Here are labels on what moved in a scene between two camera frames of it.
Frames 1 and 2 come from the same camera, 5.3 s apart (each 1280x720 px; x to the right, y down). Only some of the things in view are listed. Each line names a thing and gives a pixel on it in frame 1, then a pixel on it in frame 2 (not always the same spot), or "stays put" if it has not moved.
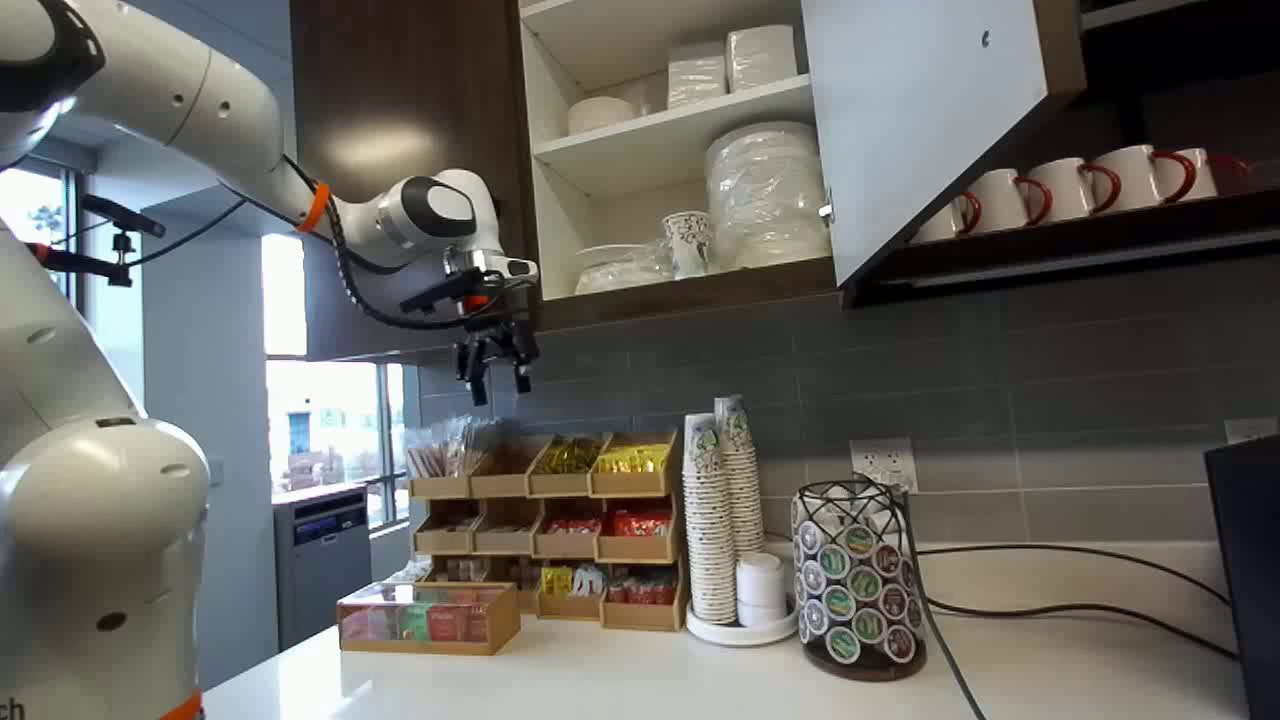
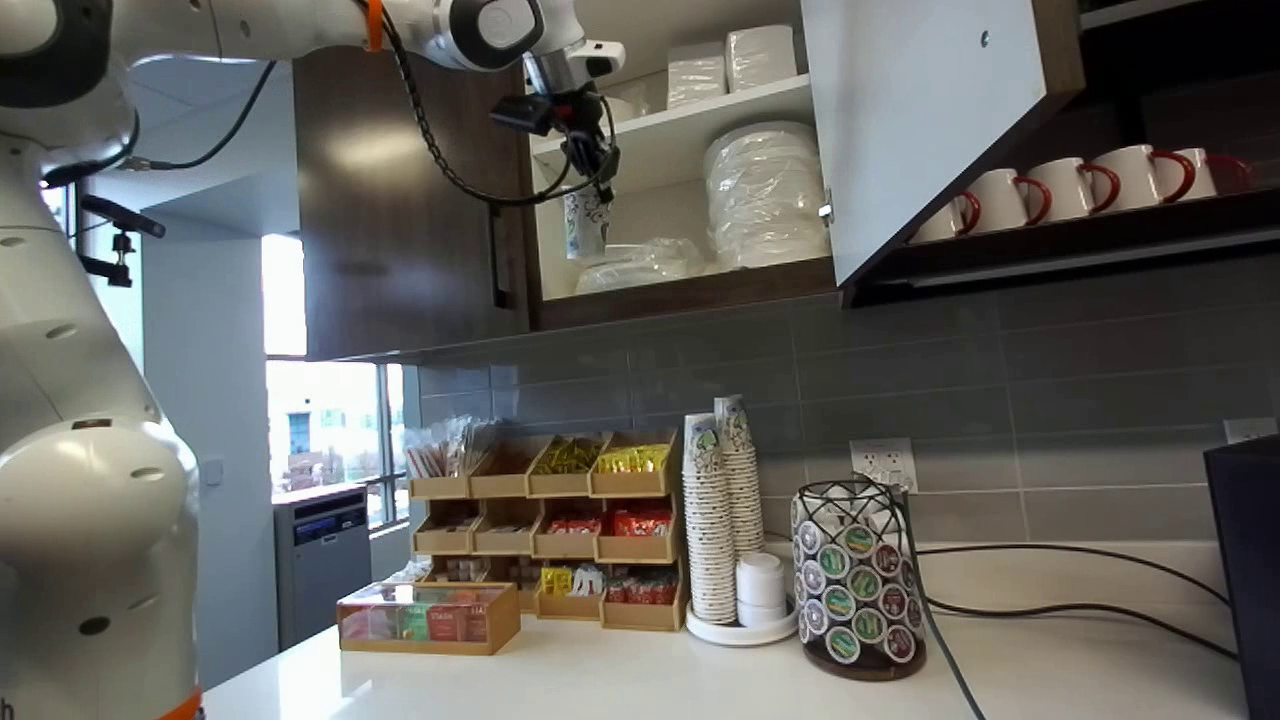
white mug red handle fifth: [1182, 175] stays put
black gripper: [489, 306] -> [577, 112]
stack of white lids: [761, 595] stays put
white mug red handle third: [1072, 189] stays put
